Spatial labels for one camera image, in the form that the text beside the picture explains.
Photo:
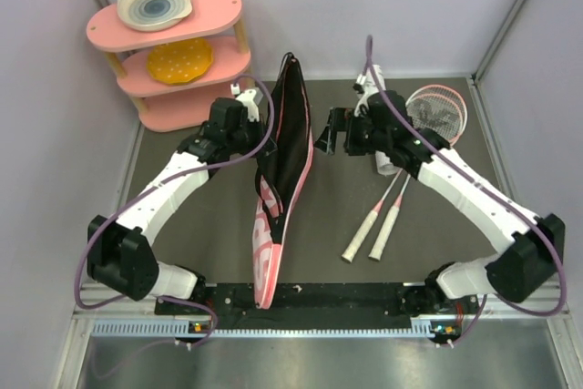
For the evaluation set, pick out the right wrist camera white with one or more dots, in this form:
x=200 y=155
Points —
x=364 y=87

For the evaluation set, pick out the grey slotted cable duct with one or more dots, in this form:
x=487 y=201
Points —
x=128 y=328

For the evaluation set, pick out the pink three-tier wooden shelf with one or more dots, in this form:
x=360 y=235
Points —
x=163 y=107

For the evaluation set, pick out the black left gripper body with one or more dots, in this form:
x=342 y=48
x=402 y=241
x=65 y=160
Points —
x=250 y=136

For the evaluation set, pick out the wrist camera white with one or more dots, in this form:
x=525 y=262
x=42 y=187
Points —
x=364 y=87
x=250 y=98

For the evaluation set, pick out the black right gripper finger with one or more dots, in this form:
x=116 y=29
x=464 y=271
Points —
x=339 y=118
x=326 y=142

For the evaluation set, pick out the white shuttlecock tube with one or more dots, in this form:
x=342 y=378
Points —
x=381 y=116

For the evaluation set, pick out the white blue ceramic bowl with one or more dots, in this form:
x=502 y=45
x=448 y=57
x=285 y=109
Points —
x=152 y=15

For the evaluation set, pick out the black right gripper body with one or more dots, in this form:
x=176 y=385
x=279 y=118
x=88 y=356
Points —
x=361 y=136

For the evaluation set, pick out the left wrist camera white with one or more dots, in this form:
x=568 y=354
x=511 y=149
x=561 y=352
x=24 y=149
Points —
x=250 y=98

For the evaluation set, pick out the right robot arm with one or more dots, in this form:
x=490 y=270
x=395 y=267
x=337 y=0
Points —
x=417 y=134

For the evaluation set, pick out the pink racket bag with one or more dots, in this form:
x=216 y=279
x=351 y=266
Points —
x=280 y=177

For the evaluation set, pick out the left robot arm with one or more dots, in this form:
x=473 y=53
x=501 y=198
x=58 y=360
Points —
x=119 y=249

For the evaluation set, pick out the yellow dotted plate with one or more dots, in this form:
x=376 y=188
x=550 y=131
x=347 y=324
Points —
x=180 y=62

